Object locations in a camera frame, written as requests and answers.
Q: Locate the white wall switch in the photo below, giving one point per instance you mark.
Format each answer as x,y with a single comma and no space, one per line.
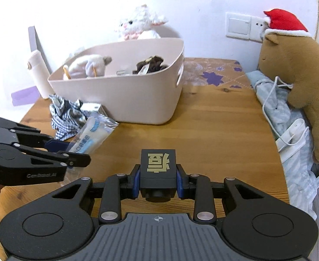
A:
238,24

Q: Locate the white wall socket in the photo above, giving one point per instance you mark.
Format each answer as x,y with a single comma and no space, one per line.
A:
257,27

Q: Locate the white fluffy plush item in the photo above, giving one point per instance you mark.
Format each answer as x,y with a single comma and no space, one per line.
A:
80,66

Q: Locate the red santa hat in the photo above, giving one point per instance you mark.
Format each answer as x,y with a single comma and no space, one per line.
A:
282,20

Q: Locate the blue gingham cloth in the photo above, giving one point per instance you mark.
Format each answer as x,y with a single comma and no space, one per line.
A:
64,119

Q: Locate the black box with gold print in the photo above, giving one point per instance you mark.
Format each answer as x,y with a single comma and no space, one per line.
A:
146,168

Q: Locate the brown capybara plush toy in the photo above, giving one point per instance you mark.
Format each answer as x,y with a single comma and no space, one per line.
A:
298,68

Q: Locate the purple patterned table mat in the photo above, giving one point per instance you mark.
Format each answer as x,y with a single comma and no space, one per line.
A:
211,77

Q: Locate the white purple-striped cabinet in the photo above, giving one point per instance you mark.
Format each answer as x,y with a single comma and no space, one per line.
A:
23,95

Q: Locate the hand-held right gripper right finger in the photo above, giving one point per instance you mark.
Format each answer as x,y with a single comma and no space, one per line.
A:
180,180

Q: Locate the clear plastic packet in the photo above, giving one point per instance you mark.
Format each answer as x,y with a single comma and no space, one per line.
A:
91,136

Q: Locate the white sheep plush toy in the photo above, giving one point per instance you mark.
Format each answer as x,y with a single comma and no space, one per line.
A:
140,19

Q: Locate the white thermos bottle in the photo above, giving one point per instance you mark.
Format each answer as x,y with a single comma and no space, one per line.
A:
39,78

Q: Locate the wooden desktop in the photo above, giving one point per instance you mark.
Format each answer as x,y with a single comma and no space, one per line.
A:
216,130

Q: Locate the beige plastic storage bin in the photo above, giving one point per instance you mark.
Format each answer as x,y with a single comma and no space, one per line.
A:
121,98

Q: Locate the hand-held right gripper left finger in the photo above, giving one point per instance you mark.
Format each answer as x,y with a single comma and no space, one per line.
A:
136,179

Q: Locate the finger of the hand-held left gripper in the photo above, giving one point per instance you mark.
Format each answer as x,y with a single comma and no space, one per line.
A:
75,160
57,145

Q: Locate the white box with blue pattern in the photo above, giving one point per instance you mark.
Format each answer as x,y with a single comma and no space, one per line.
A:
90,106

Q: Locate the brown patterned cloth with bow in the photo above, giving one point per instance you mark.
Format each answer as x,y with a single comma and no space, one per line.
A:
154,62

